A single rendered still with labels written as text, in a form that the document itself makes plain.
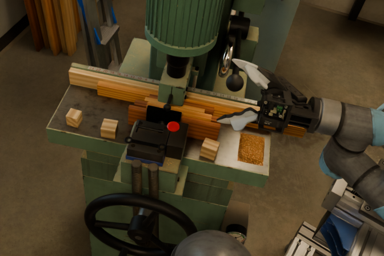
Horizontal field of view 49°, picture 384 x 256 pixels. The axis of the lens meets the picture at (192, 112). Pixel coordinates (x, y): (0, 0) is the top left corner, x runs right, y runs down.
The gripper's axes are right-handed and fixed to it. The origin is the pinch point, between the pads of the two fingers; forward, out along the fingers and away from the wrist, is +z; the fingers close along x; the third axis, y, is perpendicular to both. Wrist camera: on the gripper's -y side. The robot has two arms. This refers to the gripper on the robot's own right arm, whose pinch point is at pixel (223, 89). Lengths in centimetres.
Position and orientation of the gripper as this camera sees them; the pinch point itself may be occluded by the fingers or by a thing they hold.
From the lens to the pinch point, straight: 92.5
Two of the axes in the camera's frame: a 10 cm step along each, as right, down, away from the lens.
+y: -1.3, 5.0, -8.6
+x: -1.8, 8.4, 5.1
